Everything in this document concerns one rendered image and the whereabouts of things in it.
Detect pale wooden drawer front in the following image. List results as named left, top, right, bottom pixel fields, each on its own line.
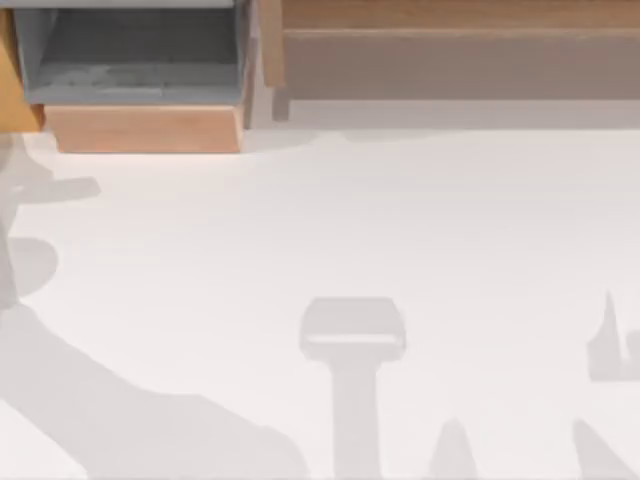
left=43, top=103, right=245, bottom=154

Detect wooden open shelf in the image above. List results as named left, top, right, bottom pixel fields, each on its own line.
left=259, top=0, right=640, bottom=123

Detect grey pulled-out drawer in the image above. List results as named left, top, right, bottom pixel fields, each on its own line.
left=10, top=0, right=251, bottom=130

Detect wooden cupboard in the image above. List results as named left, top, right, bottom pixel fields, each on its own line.
left=0, top=8, right=47, bottom=135

